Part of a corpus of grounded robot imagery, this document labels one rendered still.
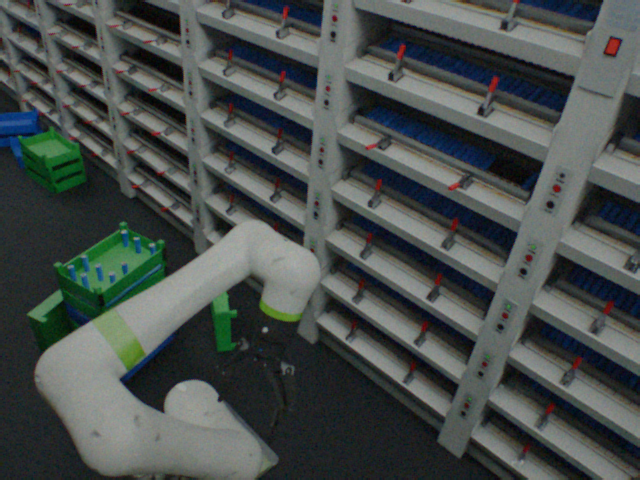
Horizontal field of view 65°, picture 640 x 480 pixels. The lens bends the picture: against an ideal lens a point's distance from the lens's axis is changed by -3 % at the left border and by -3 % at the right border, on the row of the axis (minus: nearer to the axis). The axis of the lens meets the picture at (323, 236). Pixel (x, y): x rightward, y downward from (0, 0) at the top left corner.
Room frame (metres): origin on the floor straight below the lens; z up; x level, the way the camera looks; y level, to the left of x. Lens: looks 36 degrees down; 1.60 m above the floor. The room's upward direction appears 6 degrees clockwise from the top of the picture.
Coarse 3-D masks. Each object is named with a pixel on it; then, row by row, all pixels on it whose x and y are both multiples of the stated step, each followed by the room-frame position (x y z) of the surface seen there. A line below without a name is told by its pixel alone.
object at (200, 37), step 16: (192, 16) 1.89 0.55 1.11; (192, 32) 1.89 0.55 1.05; (208, 32) 1.92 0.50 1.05; (224, 32) 1.98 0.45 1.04; (192, 48) 1.89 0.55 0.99; (192, 64) 1.90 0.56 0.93; (208, 80) 1.92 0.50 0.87; (192, 112) 1.91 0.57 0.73; (208, 128) 1.91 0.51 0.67; (192, 176) 1.93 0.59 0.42; (208, 176) 1.90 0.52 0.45; (192, 192) 1.93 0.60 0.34; (208, 208) 1.90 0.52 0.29; (208, 224) 1.89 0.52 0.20
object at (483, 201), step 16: (368, 96) 1.53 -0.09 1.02; (352, 112) 1.48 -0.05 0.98; (368, 112) 1.51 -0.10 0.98; (336, 128) 1.43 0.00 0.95; (352, 128) 1.44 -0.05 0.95; (432, 128) 1.41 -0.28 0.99; (352, 144) 1.40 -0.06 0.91; (368, 144) 1.36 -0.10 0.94; (384, 160) 1.33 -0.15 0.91; (400, 160) 1.29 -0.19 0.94; (416, 160) 1.28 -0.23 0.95; (416, 176) 1.25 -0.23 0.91; (432, 176) 1.22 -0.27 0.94; (448, 176) 1.22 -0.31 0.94; (448, 192) 1.19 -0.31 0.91; (464, 192) 1.16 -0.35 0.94; (480, 192) 1.15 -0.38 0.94; (496, 192) 1.15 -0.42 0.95; (480, 208) 1.13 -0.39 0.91; (496, 208) 1.10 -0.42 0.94; (512, 208) 1.09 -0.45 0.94; (512, 224) 1.07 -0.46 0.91
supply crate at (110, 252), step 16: (112, 240) 1.42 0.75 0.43; (128, 240) 1.47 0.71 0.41; (144, 240) 1.43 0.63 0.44; (160, 240) 1.39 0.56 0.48; (80, 256) 1.30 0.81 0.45; (96, 256) 1.35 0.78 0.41; (112, 256) 1.37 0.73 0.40; (128, 256) 1.38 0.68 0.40; (144, 256) 1.39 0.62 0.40; (160, 256) 1.37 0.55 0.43; (64, 272) 1.22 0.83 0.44; (80, 272) 1.27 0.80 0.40; (128, 272) 1.24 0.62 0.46; (144, 272) 1.30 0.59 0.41; (80, 288) 1.16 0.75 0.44; (96, 288) 1.13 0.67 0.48; (112, 288) 1.18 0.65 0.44; (96, 304) 1.13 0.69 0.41
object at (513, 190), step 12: (360, 120) 1.44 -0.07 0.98; (384, 132) 1.38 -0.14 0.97; (396, 132) 1.37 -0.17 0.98; (408, 144) 1.33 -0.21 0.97; (420, 144) 1.31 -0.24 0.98; (432, 156) 1.28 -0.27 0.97; (444, 156) 1.26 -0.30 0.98; (444, 168) 1.23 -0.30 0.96; (456, 168) 1.23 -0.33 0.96; (468, 168) 1.21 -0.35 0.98; (480, 180) 1.18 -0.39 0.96; (492, 180) 1.16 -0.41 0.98; (516, 192) 1.12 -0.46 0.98; (528, 192) 1.11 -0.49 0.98
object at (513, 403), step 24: (504, 384) 1.01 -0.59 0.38; (528, 384) 1.01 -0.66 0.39; (504, 408) 0.96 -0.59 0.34; (528, 408) 0.95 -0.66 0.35; (552, 408) 0.91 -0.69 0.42; (576, 408) 0.94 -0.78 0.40; (528, 432) 0.91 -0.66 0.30; (552, 432) 0.88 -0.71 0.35; (576, 432) 0.88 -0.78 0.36; (600, 432) 0.87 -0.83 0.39; (576, 456) 0.82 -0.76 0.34; (600, 456) 0.81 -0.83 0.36; (624, 456) 0.80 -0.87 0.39
